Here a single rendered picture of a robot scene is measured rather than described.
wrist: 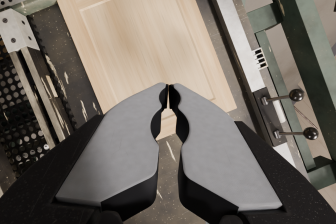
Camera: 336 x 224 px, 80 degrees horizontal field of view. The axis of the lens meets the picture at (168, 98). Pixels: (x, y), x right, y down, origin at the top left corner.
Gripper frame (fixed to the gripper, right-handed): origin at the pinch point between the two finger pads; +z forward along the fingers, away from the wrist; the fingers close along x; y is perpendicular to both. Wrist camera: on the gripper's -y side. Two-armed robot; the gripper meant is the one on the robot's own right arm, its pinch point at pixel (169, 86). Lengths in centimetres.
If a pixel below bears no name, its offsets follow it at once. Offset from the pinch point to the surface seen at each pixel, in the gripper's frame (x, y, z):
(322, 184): 62, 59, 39
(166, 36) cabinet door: 0, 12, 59
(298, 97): 38, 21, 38
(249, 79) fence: 28, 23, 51
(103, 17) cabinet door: -22, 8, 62
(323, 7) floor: 189, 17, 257
